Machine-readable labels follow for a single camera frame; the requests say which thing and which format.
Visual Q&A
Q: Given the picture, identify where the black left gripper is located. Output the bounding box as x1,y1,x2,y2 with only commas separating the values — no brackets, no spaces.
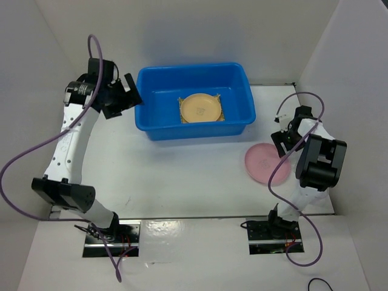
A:
102,73,144,119

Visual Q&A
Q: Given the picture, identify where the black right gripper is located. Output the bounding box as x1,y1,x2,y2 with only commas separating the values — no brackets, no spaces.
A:
270,126,306,158

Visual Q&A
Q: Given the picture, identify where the pink plastic plate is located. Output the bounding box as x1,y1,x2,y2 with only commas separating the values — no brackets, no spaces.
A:
244,143,291,186

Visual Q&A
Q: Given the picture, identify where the square bamboo woven tray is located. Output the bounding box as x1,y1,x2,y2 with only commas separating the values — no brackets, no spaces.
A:
176,93,227,124

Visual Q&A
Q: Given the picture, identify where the orange plastic plate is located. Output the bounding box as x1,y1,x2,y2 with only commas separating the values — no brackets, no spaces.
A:
179,93,223,124

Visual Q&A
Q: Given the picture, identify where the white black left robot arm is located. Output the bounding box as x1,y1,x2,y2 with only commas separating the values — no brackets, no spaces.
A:
32,58,142,243

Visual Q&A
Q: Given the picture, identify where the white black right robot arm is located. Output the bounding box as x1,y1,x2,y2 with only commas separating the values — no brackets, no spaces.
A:
266,105,347,238

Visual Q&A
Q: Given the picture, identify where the blue plastic bin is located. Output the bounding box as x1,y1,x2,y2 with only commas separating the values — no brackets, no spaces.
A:
135,62,256,141

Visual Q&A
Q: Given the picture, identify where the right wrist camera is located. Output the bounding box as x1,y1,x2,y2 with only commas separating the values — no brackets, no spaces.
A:
275,114,292,132

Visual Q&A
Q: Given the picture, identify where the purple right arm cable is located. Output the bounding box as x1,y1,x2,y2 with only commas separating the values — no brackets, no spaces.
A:
268,92,326,267

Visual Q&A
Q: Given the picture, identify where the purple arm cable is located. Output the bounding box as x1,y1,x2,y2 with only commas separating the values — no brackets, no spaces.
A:
268,92,326,267
0,34,122,283

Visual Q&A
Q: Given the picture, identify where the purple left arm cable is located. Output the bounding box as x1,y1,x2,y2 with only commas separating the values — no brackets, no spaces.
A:
0,34,122,283

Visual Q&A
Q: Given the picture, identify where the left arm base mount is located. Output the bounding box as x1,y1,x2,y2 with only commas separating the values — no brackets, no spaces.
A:
74,219,141,258

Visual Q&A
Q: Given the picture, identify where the black cable on floor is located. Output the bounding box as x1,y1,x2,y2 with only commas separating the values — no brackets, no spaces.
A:
307,277,334,291

